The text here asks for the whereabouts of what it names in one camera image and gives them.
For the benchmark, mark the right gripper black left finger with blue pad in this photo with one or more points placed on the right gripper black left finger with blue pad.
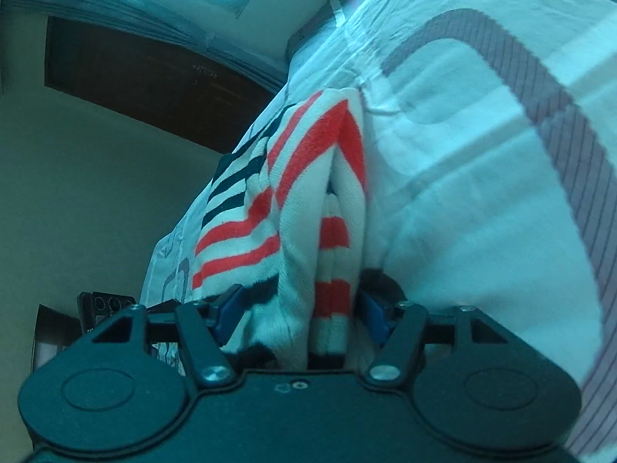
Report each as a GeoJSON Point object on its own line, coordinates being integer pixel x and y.
{"type": "Point", "coordinates": [204, 327]}

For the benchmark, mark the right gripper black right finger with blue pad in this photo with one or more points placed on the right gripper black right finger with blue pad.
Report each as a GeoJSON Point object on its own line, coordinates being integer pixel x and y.
{"type": "Point", "coordinates": [396, 331]}

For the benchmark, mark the white red black striped sweater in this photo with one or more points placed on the white red black striped sweater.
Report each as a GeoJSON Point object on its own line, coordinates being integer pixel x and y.
{"type": "Point", "coordinates": [285, 221]}

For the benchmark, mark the black television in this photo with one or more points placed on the black television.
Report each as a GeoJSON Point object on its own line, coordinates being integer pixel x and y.
{"type": "Point", "coordinates": [95, 307]}

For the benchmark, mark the dark wooden door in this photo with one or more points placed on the dark wooden door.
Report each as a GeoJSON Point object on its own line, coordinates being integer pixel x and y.
{"type": "Point", "coordinates": [165, 85]}

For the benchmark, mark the white patterned bed sheet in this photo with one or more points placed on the white patterned bed sheet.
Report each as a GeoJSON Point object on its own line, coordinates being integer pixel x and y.
{"type": "Point", "coordinates": [492, 166]}

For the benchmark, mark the grey blue curtain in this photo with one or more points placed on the grey blue curtain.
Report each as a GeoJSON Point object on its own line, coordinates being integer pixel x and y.
{"type": "Point", "coordinates": [153, 20]}

